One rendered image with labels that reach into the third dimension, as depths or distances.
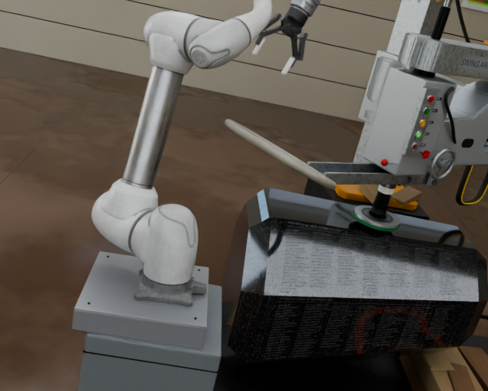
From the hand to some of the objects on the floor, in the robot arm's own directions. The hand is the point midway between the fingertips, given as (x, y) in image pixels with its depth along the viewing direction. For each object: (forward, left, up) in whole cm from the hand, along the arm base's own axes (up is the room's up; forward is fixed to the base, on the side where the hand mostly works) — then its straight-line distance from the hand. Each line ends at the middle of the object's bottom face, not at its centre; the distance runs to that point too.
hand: (270, 62), depth 211 cm
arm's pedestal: (-42, +27, -157) cm, 165 cm away
